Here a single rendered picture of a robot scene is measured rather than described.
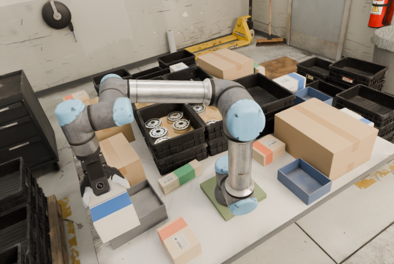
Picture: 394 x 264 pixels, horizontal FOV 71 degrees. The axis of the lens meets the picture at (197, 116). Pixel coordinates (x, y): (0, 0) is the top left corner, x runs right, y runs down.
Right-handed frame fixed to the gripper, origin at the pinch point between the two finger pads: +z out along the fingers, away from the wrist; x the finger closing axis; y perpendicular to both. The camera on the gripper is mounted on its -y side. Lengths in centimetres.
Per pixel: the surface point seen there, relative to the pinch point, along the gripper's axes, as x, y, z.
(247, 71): -129, 97, 29
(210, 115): -71, 59, 28
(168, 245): -13.2, -3.6, 33.4
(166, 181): -27, 30, 35
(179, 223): -21.4, 3.0, 33.4
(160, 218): -16.0, 13.8, 38.3
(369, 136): -118, -13, 22
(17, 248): 52, 51, 53
